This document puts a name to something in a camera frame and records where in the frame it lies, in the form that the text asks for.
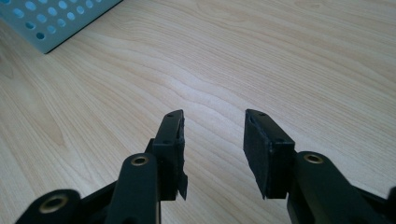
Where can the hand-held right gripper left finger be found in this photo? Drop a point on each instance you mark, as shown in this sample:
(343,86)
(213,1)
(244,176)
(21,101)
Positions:
(169,149)

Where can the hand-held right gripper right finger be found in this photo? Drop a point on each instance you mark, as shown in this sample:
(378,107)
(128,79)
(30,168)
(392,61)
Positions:
(267,155)

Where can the light blue plastic basket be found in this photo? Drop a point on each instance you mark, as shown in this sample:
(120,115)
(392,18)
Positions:
(46,21)

